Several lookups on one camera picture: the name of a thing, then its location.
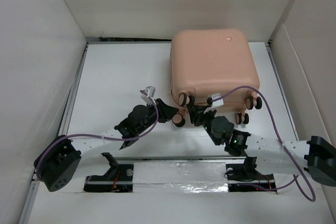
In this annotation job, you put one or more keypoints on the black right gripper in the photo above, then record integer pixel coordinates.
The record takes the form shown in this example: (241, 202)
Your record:
(196, 114)

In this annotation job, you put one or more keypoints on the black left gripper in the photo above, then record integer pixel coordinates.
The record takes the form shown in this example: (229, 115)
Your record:
(165, 112)

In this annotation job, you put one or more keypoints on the pink hard-shell suitcase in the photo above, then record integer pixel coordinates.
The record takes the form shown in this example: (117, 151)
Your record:
(214, 62)

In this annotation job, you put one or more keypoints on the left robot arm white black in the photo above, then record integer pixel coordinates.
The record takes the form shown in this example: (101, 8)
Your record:
(89, 155)

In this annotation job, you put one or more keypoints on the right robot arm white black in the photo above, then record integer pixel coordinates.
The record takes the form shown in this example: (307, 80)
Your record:
(314, 158)

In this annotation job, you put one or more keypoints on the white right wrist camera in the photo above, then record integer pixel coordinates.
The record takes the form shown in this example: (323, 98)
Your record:
(214, 102)

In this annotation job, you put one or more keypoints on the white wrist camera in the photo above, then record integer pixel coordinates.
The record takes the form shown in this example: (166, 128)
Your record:
(214, 102)
(147, 95)

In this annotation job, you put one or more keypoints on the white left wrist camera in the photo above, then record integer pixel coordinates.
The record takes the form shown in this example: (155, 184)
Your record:
(147, 95)

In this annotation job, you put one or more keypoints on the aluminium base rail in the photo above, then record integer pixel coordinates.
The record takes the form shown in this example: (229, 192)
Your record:
(239, 179)

